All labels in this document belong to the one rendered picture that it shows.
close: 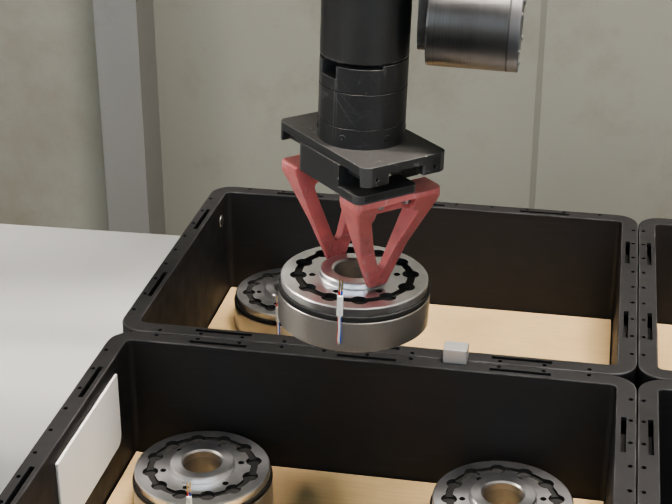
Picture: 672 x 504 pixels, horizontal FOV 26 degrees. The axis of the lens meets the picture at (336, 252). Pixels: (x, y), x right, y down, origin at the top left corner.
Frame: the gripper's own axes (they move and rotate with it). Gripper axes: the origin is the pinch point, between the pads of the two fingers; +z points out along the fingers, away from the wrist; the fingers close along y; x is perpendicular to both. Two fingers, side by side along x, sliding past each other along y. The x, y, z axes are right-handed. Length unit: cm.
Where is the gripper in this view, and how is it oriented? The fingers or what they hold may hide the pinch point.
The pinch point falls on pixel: (356, 260)
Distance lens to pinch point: 98.9
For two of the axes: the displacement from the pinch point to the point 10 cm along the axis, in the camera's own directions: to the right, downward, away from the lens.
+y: -5.5, -3.7, 7.4
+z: -0.3, 9.0, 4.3
